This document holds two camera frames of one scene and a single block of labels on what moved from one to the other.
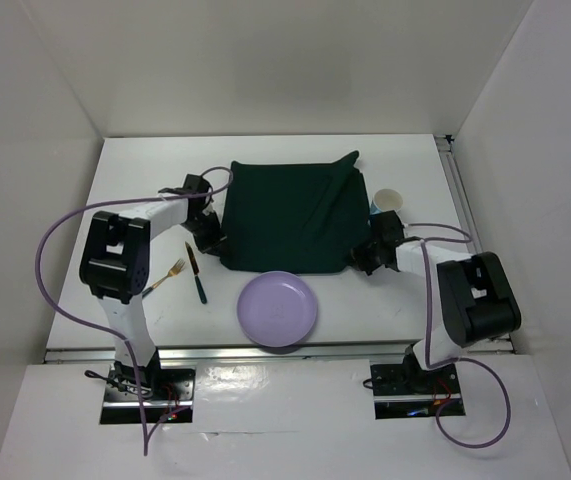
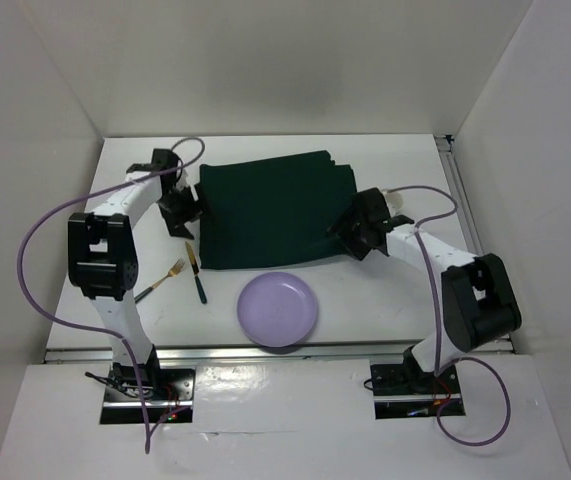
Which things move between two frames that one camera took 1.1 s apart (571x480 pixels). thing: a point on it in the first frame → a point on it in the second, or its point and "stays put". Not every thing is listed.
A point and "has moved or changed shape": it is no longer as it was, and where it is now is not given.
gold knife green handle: [196, 273] stays put
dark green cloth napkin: [294, 217] has moved or changed shape
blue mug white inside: [386, 200] stays put
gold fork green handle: [174, 270] stays put
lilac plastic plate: [277, 308] stays put
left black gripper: [212, 244] → [195, 208]
